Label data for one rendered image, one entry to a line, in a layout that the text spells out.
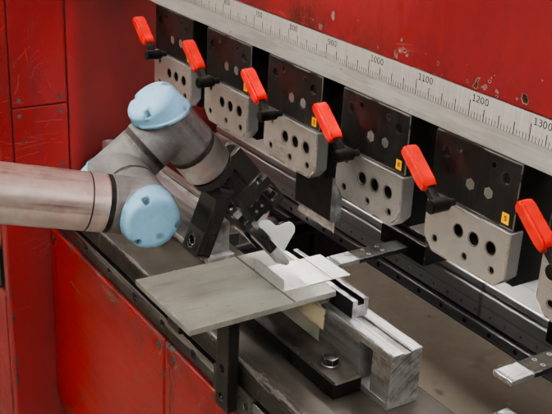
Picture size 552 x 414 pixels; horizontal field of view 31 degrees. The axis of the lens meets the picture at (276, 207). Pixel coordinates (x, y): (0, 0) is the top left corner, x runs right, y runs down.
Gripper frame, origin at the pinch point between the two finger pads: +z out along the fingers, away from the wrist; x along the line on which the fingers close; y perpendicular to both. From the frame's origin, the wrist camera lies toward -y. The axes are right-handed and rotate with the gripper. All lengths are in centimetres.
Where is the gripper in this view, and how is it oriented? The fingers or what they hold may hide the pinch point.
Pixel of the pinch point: (269, 255)
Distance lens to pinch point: 155.2
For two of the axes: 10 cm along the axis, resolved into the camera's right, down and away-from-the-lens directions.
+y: 6.7, -7.2, 1.4
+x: -5.4, -3.5, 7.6
